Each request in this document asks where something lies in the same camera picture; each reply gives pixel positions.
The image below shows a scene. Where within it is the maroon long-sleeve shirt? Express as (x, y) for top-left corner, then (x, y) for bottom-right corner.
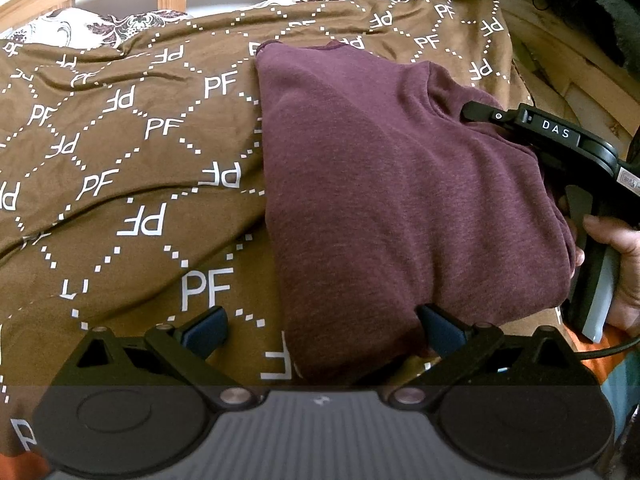
(255, 41), (576, 382)

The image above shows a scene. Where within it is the person's right hand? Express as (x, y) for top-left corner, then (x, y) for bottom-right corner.
(582, 214), (640, 337)

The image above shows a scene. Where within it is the brown PF patterned blanket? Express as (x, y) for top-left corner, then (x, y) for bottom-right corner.
(1, 0), (529, 479)

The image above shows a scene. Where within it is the orange white striped cloth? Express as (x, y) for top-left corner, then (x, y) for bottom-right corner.
(565, 325), (639, 438)

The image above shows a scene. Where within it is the white floral patterned sheet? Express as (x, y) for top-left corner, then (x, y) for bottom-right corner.
(1, 8), (191, 50)

